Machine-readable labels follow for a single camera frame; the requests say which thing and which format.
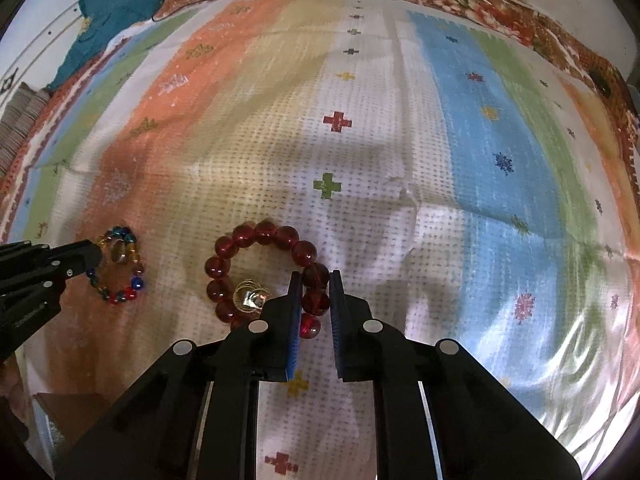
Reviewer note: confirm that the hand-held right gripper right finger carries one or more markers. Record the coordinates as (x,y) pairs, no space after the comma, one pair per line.
(337,340)

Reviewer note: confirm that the cluster of gold rings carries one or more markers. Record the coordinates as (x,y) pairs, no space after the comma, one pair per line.
(247,302)

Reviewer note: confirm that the colourful striped mat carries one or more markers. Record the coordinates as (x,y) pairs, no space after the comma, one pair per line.
(350,185)

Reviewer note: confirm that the white bed headboard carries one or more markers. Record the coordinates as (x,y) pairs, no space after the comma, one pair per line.
(45,40)

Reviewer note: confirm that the small black object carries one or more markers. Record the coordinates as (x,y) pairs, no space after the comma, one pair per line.
(601,81)

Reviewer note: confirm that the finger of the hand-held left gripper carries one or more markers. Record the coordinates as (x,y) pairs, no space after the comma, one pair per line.
(75,260)
(25,246)

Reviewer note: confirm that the striped brown pillow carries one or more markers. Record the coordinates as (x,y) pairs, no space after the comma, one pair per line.
(20,125)

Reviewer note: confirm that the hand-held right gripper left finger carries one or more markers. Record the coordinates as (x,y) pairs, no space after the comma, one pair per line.
(295,345)

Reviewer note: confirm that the teal garment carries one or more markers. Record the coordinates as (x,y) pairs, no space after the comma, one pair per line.
(115,5)

